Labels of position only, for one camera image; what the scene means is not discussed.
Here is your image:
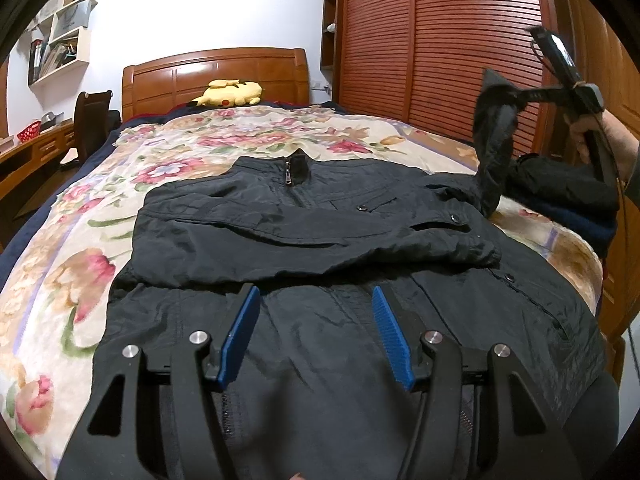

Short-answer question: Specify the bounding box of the wooden bed headboard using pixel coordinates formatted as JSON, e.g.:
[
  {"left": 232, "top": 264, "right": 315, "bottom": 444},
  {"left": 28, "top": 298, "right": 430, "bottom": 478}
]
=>
[{"left": 121, "top": 47, "right": 312, "bottom": 121}]

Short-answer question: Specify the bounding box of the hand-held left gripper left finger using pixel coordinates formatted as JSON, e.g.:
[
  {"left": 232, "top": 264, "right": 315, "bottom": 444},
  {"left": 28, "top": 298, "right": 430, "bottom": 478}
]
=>
[{"left": 55, "top": 282, "right": 263, "bottom": 480}]

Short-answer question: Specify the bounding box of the wooden open shelf niche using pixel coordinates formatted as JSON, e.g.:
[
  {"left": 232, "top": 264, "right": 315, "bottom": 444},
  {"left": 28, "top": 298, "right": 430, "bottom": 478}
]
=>
[{"left": 320, "top": 0, "right": 342, "bottom": 72}]

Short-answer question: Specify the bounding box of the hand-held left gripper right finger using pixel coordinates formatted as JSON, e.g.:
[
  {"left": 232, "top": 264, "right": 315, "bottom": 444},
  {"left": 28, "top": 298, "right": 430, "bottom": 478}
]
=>
[{"left": 371, "top": 285, "right": 583, "bottom": 480}]

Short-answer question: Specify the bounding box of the wooden desk with cabinets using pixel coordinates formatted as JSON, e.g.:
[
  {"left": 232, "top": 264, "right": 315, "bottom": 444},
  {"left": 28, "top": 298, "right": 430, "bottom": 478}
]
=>
[{"left": 0, "top": 119, "right": 81, "bottom": 253}]

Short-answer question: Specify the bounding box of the pile of dark folded clothes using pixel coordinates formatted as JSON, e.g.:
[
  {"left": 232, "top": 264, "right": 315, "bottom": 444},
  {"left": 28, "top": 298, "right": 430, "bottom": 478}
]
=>
[{"left": 504, "top": 154, "right": 621, "bottom": 261}]

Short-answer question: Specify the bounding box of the bed with floral blanket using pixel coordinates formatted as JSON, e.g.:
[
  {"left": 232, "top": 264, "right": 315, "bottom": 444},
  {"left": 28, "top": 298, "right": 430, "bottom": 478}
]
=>
[{"left": 0, "top": 102, "right": 606, "bottom": 461}]

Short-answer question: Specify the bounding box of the dark brown chair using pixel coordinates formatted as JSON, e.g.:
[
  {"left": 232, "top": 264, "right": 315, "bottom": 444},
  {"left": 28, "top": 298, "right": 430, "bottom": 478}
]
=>
[{"left": 60, "top": 91, "right": 122, "bottom": 167}]

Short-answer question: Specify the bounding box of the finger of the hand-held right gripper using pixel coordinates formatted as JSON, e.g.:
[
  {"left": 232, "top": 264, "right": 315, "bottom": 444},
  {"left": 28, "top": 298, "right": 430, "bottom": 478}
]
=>
[{"left": 517, "top": 86, "right": 576, "bottom": 108}]

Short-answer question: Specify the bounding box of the wooden louvered wardrobe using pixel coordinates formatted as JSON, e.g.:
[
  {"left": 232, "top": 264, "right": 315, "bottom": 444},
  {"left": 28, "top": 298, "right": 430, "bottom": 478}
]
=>
[{"left": 337, "top": 0, "right": 640, "bottom": 391}]

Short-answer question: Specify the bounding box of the person's right hand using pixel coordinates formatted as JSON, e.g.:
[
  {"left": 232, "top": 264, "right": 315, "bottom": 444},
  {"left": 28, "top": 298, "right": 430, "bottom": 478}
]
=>
[{"left": 565, "top": 110, "right": 600, "bottom": 167}]

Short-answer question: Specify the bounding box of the yellow plush toy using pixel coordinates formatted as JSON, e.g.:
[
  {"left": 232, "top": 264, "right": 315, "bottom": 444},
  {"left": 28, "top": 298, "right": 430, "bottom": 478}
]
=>
[{"left": 187, "top": 78, "right": 264, "bottom": 109}]

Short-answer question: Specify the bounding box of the black jacket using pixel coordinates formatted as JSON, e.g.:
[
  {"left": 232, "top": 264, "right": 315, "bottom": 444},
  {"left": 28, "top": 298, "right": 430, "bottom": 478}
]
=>
[{"left": 92, "top": 67, "right": 608, "bottom": 480}]

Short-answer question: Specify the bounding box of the white wall shelf with books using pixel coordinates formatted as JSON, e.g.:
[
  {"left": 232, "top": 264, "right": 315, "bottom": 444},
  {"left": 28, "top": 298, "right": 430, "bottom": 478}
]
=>
[{"left": 27, "top": 0, "right": 99, "bottom": 87}]

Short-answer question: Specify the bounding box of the person's right forearm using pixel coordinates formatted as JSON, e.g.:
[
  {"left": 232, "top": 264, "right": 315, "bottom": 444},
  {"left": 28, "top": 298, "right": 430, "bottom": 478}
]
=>
[{"left": 602, "top": 107, "right": 640, "bottom": 181}]

